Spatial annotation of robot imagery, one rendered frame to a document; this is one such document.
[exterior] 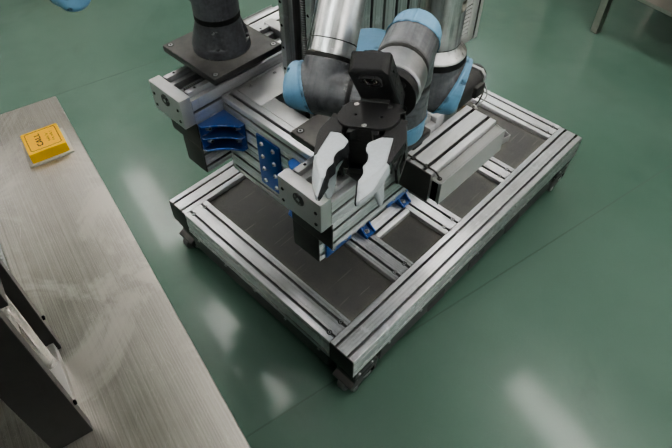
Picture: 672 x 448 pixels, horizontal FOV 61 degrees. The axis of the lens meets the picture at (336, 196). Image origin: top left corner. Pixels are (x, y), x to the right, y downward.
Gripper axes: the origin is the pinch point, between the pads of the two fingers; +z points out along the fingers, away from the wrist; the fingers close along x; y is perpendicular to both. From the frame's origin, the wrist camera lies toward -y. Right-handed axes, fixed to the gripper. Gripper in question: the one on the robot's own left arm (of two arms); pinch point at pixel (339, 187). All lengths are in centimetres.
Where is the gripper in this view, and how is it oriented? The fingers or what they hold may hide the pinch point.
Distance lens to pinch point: 58.3
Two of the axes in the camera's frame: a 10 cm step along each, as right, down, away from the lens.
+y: 1.3, 7.0, 7.0
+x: -9.4, -1.4, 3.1
